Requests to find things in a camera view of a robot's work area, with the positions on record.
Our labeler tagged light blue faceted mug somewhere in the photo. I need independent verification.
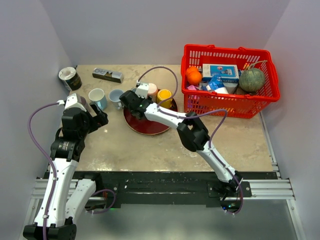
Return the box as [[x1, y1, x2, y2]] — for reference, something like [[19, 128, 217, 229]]
[[88, 88, 108, 111]]

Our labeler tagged lilac mug black handle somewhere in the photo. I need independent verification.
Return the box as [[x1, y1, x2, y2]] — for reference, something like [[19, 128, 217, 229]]
[[75, 95, 90, 112]]

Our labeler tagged pink mug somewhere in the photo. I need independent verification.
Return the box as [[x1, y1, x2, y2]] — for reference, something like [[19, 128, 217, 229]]
[[147, 83, 158, 96]]

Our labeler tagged grey footed mug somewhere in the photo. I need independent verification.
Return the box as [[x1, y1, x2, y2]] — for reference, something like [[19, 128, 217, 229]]
[[108, 89, 124, 110]]

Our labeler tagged yellow mug black handle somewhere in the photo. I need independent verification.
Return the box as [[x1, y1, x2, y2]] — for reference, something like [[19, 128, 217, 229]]
[[156, 89, 172, 109]]

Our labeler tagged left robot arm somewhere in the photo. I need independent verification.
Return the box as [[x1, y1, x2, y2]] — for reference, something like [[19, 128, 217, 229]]
[[22, 103, 109, 240]]

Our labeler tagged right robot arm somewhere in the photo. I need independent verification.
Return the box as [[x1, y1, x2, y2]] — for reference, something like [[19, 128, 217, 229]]
[[119, 90, 243, 197]]

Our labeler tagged round red lacquer tray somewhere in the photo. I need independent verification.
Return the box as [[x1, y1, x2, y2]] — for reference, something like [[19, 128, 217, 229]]
[[123, 107, 170, 136]]

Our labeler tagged silver black rectangular box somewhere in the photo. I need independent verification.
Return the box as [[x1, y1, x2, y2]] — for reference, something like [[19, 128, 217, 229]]
[[92, 67, 124, 84]]

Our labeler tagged black face tissue roll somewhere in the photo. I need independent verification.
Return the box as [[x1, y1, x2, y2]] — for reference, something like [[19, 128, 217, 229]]
[[58, 66, 82, 92]]

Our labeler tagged orange ball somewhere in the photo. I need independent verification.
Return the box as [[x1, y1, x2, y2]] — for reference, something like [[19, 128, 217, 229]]
[[185, 66, 202, 85]]

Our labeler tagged blue white bottle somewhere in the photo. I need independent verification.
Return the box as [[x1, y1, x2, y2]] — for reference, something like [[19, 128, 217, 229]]
[[205, 74, 228, 94]]

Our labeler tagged blue white product box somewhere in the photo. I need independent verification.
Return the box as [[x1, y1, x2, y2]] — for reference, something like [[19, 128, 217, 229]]
[[202, 63, 240, 83]]

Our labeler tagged red plastic shopping basket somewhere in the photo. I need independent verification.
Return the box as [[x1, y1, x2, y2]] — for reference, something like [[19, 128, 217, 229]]
[[180, 44, 281, 119]]

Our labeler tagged green melon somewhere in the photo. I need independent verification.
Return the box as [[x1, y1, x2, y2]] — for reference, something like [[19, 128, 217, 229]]
[[239, 67, 266, 93]]

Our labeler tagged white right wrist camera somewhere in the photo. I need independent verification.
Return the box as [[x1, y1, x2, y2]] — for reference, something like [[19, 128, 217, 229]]
[[135, 81, 149, 99]]

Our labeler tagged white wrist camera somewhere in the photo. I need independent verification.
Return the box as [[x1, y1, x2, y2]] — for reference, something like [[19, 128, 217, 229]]
[[135, 81, 149, 99], [56, 93, 87, 112]]

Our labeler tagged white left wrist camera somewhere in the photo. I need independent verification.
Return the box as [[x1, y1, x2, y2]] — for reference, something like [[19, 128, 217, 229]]
[[56, 93, 87, 112]]

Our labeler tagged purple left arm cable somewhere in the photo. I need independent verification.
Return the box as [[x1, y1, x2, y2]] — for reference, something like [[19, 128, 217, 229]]
[[27, 102, 66, 240]]

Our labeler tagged aluminium frame rail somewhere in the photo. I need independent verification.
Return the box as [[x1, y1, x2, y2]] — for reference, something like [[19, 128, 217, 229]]
[[18, 112, 306, 240]]

